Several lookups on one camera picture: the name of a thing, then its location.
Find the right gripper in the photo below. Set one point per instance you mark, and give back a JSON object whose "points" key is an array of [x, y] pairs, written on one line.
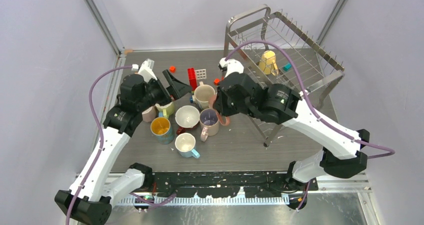
{"points": [[220, 105]]}

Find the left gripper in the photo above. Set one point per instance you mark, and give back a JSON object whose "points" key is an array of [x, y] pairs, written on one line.
{"points": [[178, 88]]}

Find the pale yellow mug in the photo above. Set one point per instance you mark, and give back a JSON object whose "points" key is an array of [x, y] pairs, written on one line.
{"points": [[165, 110]]}

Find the small salmon cup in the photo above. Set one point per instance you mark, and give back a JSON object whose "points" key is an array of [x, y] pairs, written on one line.
{"points": [[223, 120]]}

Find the pink cup rack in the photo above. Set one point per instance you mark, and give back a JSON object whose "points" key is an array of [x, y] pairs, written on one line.
{"points": [[210, 124]]}

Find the cream floral mug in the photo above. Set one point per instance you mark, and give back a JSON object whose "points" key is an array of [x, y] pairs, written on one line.
{"points": [[202, 95]]}

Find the dark red cup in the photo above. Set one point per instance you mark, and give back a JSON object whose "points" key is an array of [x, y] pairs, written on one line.
{"points": [[187, 117]]}

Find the pink faceted mug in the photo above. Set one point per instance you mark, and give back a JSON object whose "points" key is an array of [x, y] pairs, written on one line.
{"points": [[149, 114]]}

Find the blue patterned mug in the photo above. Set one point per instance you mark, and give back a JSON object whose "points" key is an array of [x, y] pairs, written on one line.
{"points": [[162, 129]]}

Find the light blue cup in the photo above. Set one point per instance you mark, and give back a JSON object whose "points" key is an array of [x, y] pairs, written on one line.
{"points": [[185, 143]]}

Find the small yellow cup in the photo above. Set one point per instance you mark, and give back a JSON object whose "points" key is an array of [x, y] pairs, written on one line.
{"points": [[268, 64]]}

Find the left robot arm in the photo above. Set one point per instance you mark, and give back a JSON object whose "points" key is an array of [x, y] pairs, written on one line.
{"points": [[89, 200]]}

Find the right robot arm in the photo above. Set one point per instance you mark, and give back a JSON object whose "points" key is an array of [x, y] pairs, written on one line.
{"points": [[341, 155]]}

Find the steel dish rack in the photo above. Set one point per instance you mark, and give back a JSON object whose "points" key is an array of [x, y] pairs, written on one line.
{"points": [[260, 29]]}

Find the orange cube near grid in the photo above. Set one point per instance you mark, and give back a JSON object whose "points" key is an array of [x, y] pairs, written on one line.
{"points": [[216, 82]]}

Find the red duplo block tower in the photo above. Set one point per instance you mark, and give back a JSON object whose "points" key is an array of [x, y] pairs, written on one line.
{"points": [[192, 78]]}

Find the orange cube far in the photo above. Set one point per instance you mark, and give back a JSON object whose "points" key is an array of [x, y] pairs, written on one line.
{"points": [[172, 69]]}

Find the white window grid piece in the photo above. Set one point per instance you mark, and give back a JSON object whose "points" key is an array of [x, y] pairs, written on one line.
{"points": [[200, 74]]}

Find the small teal block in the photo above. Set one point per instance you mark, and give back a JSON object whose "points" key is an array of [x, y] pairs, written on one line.
{"points": [[287, 67]]}

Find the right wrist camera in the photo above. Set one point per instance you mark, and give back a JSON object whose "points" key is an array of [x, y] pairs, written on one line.
{"points": [[230, 66]]}

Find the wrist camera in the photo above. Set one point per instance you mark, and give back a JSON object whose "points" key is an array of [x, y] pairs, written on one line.
{"points": [[230, 66], [145, 70]]}

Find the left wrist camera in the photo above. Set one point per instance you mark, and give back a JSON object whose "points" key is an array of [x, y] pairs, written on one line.
{"points": [[145, 70]]}

